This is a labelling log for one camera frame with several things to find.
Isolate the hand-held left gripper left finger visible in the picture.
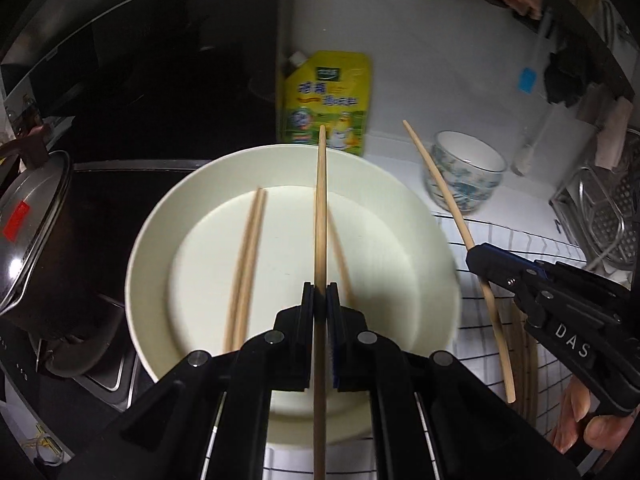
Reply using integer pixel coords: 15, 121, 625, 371
60, 282, 317, 480

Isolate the metal dish rack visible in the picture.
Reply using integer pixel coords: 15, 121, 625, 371
550, 165, 640, 281

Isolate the white bottle brush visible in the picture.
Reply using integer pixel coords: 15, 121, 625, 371
512, 105, 568, 177

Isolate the black range hood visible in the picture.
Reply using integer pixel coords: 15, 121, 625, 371
0, 0, 286, 166

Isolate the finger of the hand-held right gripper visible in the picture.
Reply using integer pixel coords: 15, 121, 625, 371
466, 242, 532, 297
531, 259, 637, 307

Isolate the blue silicone brush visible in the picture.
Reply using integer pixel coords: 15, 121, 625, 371
518, 15, 551, 95

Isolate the pale pink rag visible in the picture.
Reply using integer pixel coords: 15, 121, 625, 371
595, 97, 633, 170

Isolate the round white tray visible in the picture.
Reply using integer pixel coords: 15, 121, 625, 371
125, 144, 462, 446

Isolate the white black-grid cloth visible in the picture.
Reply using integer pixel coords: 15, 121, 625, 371
262, 212, 596, 480

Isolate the dark cooking pot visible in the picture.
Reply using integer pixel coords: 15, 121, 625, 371
0, 150, 126, 376

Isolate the dark hanging cloth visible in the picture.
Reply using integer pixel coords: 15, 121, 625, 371
544, 52, 588, 108

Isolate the person's right hand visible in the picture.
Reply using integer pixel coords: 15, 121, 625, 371
552, 375, 633, 456

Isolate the black gas stove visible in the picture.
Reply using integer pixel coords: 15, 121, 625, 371
0, 160, 211, 411

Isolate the yellow seasoning pouch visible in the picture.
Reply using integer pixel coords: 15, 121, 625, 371
276, 50, 372, 157

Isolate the light wooden chopstick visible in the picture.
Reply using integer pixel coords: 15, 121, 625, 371
222, 187, 263, 353
312, 125, 328, 480
235, 189, 268, 348
402, 120, 517, 404

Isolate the perforated steel steamer plate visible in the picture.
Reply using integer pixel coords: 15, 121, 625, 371
587, 170, 640, 268

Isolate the blue floral ceramic bowl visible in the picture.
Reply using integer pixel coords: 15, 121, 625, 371
424, 170, 501, 215
430, 131, 508, 193

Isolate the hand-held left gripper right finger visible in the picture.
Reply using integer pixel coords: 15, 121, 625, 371
325, 282, 583, 480

